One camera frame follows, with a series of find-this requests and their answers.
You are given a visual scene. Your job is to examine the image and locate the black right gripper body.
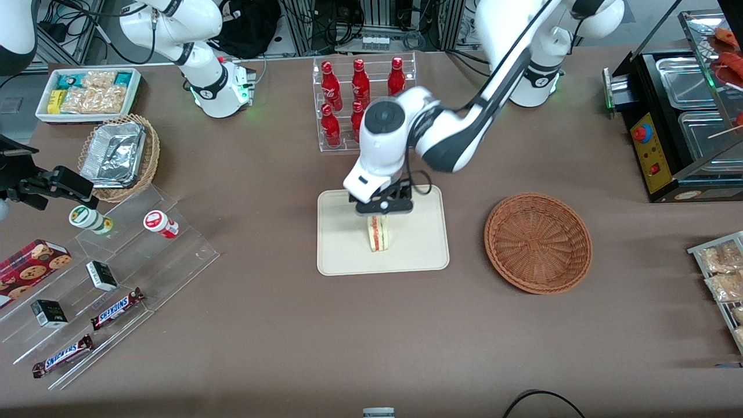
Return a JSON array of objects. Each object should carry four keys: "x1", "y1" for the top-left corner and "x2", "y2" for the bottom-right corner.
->
[{"x1": 0, "y1": 136, "x2": 59, "y2": 211}]

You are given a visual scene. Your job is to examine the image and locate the triangle sandwich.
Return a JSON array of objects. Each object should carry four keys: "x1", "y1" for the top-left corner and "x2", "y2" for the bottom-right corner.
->
[{"x1": 366, "y1": 214, "x2": 393, "y2": 253}]

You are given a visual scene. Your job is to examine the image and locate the beige rectangular plastic tray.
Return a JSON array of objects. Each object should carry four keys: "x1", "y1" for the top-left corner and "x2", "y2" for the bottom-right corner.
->
[{"x1": 316, "y1": 185, "x2": 450, "y2": 277}]

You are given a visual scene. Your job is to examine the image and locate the small tan wicker basket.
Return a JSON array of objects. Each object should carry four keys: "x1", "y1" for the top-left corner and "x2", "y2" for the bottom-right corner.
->
[{"x1": 77, "y1": 114, "x2": 161, "y2": 203}]

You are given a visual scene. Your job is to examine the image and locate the round brown wicker basket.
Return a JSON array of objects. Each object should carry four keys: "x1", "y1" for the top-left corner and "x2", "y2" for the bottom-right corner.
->
[{"x1": 484, "y1": 192, "x2": 593, "y2": 296}]

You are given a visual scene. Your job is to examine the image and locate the tray of packaged snacks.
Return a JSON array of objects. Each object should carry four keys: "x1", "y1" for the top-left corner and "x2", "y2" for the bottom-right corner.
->
[{"x1": 687, "y1": 230, "x2": 743, "y2": 355}]

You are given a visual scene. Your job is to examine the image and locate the green lid white bottle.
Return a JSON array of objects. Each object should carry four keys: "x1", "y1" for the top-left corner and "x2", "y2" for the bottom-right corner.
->
[{"x1": 68, "y1": 204, "x2": 114, "y2": 236}]

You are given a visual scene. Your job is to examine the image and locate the aluminium foil container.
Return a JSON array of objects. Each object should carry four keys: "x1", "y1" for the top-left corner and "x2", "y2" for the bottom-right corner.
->
[{"x1": 80, "y1": 120, "x2": 146, "y2": 190}]

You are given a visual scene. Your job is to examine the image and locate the red cola bottle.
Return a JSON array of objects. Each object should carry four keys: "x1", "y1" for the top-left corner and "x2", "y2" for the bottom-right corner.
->
[
  {"x1": 351, "y1": 58, "x2": 372, "y2": 106},
  {"x1": 320, "y1": 60, "x2": 344, "y2": 111},
  {"x1": 350, "y1": 100, "x2": 366, "y2": 143},
  {"x1": 320, "y1": 103, "x2": 342, "y2": 147},
  {"x1": 387, "y1": 56, "x2": 406, "y2": 97}
]

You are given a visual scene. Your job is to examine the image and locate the white snack bin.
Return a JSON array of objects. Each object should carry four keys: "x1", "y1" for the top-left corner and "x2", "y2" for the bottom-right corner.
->
[{"x1": 35, "y1": 67, "x2": 143, "y2": 126}]

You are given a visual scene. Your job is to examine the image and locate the clear acrylic bottle rack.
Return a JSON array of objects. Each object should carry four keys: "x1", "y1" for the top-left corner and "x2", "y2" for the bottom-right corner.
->
[{"x1": 312, "y1": 52, "x2": 418, "y2": 154}]

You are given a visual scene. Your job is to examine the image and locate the red cookie box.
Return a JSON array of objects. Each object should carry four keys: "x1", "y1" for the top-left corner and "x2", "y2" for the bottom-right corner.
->
[{"x1": 0, "y1": 239, "x2": 74, "y2": 309}]

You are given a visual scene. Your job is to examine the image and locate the clear bag of crackers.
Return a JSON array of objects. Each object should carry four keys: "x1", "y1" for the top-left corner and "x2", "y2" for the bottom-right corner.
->
[
  {"x1": 60, "y1": 86, "x2": 129, "y2": 114},
  {"x1": 81, "y1": 70, "x2": 118, "y2": 89}
]

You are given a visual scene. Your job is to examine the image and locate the red lid white bottle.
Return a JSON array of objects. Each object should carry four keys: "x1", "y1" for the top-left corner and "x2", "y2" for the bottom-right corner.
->
[{"x1": 143, "y1": 210, "x2": 181, "y2": 240}]

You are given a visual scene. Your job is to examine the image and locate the small black box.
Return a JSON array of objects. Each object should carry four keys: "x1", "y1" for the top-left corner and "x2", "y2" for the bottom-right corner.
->
[
  {"x1": 30, "y1": 299, "x2": 69, "y2": 330},
  {"x1": 85, "y1": 260, "x2": 119, "y2": 293}
]

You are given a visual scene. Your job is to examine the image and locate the clear acrylic stepped stand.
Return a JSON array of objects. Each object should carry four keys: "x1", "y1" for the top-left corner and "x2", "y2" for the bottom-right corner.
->
[{"x1": 0, "y1": 184, "x2": 221, "y2": 391}]

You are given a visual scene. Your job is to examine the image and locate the Snickers chocolate bar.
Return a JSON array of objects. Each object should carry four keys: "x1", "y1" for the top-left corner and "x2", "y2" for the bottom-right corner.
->
[
  {"x1": 89, "y1": 287, "x2": 146, "y2": 332},
  {"x1": 31, "y1": 333, "x2": 95, "y2": 380}
]

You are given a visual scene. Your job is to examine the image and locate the black bag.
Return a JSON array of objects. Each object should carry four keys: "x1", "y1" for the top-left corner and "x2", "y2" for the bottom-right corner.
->
[{"x1": 214, "y1": 0, "x2": 283, "y2": 60}]

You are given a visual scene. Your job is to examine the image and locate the black food warmer yellow panel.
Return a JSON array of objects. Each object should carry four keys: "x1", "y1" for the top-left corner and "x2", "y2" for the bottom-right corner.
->
[{"x1": 603, "y1": 8, "x2": 743, "y2": 204}]

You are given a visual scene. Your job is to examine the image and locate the steel pan in warmer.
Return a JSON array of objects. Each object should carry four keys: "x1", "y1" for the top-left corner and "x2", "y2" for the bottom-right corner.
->
[
  {"x1": 677, "y1": 110, "x2": 743, "y2": 161},
  {"x1": 655, "y1": 56, "x2": 719, "y2": 111}
]

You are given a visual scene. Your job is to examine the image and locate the red sausage on skewer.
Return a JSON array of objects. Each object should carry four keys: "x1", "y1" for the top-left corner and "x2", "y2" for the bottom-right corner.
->
[{"x1": 713, "y1": 26, "x2": 743, "y2": 89}]

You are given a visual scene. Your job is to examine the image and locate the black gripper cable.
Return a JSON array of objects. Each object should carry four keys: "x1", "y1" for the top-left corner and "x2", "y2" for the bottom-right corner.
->
[{"x1": 405, "y1": 150, "x2": 434, "y2": 196}]

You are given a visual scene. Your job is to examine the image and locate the black cable loop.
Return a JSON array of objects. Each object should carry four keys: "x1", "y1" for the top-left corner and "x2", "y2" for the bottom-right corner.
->
[{"x1": 502, "y1": 390, "x2": 586, "y2": 418}]

